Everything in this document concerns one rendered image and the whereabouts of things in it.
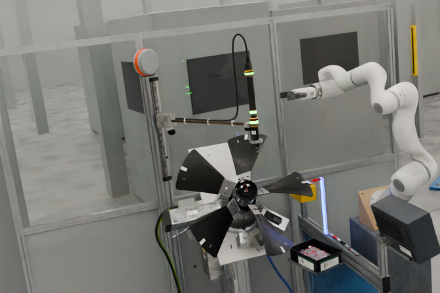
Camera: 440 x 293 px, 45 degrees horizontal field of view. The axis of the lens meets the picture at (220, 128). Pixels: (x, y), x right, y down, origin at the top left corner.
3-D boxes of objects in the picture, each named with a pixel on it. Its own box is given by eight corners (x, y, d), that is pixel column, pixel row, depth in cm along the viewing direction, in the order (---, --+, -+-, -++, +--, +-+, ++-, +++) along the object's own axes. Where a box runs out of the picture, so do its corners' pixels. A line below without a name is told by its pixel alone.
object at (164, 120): (156, 128, 310) (154, 114, 309) (164, 125, 316) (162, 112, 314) (168, 129, 304) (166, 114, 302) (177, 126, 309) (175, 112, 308)
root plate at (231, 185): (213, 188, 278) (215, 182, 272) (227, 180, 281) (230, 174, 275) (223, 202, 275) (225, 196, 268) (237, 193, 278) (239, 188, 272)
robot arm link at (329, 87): (319, 79, 274) (323, 97, 273) (342, 76, 277) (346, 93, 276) (313, 83, 282) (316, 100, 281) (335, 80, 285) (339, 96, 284)
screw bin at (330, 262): (289, 259, 279) (288, 247, 277) (313, 250, 287) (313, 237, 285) (317, 274, 260) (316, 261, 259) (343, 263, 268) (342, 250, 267)
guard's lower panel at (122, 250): (44, 369, 336) (18, 235, 317) (401, 273, 403) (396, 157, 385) (44, 372, 333) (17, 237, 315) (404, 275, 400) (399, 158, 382)
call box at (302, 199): (289, 197, 325) (288, 181, 323) (304, 194, 327) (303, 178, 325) (301, 205, 310) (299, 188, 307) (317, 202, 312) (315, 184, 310)
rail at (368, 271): (298, 227, 327) (297, 214, 325) (304, 225, 328) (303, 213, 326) (383, 293, 242) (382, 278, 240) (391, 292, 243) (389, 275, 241)
